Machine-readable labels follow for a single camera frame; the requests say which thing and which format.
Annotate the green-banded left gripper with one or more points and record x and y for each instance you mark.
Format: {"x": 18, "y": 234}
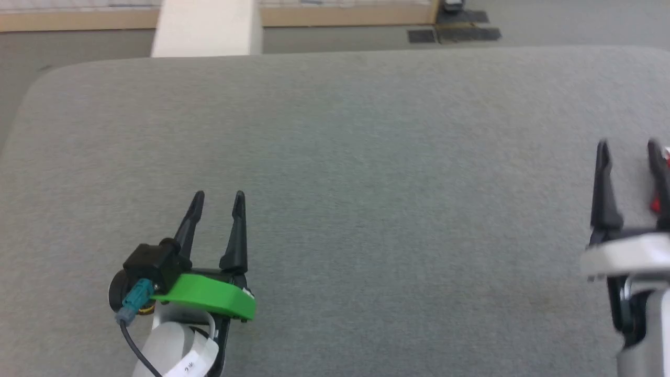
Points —
{"x": 209, "y": 294}

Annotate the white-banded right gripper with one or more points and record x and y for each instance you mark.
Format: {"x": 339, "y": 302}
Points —
{"x": 628, "y": 256}

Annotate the red and white garment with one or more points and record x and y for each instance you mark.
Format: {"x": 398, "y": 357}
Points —
{"x": 655, "y": 205}

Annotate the white label strip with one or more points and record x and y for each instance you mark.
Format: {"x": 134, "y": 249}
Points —
{"x": 196, "y": 358}

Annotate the white square pillar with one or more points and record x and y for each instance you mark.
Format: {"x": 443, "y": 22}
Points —
{"x": 207, "y": 26}

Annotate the long black floor mat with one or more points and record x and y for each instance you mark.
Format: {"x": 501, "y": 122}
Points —
{"x": 468, "y": 34}

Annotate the wooden baseboard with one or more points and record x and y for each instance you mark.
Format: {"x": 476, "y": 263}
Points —
{"x": 340, "y": 14}

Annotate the black wheeled device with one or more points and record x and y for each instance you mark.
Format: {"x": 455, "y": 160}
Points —
{"x": 453, "y": 5}

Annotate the small black floor mat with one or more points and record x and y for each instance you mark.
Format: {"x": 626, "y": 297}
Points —
{"x": 422, "y": 36}

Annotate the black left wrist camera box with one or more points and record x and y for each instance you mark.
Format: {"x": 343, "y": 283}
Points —
{"x": 152, "y": 264}

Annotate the teal left camera connector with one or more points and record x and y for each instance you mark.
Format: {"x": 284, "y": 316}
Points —
{"x": 135, "y": 299}

